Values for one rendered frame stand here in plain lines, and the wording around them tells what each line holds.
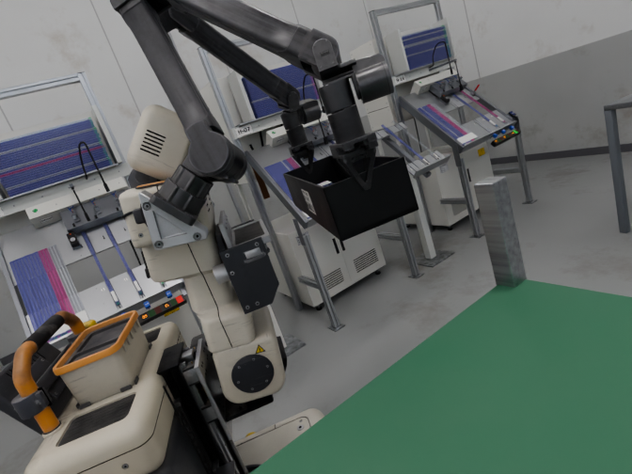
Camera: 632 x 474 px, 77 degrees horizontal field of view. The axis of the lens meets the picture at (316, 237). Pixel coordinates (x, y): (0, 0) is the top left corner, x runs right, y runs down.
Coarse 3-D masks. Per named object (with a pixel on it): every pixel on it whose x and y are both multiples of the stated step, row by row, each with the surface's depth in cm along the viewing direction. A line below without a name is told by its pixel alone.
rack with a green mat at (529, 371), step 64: (512, 256) 53; (512, 320) 48; (576, 320) 44; (384, 384) 45; (448, 384) 41; (512, 384) 39; (576, 384) 36; (320, 448) 39; (384, 448) 36; (448, 448) 34; (512, 448) 32; (576, 448) 31
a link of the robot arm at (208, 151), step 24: (120, 0) 77; (144, 0) 77; (144, 24) 77; (144, 48) 77; (168, 48) 76; (168, 72) 76; (168, 96) 76; (192, 96) 75; (192, 120) 74; (216, 120) 78; (192, 144) 72; (216, 144) 71; (216, 168) 71
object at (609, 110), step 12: (612, 108) 226; (612, 120) 229; (612, 132) 231; (612, 144) 234; (612, 156) 237; (612, 168) 240; (624, 192) 242; (624, 204) 243; (624, 216) 245; (624, 228) 247
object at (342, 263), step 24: (288, 216) 322; (288, 240) 268; (312, 240) 276; (336, 240) 285; (360, 240) 296; (288, 264) 287; (336, 264) 287; (360, 264) 298; (384, 264) 310; (288, 288) 308; (312, 288) 278; (336, 288) 288
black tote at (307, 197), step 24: (312, 168) 131; (336, 168) 130; (360, 168) 105; (384, 168) 77; (312, 192) 88; (336, 192) 76; (360, 192) 77; (384, 192) 78; (408, 192) 79; (312, 216) 103; (336, 216) 77; (360, 216) 78; (384, 216) 79
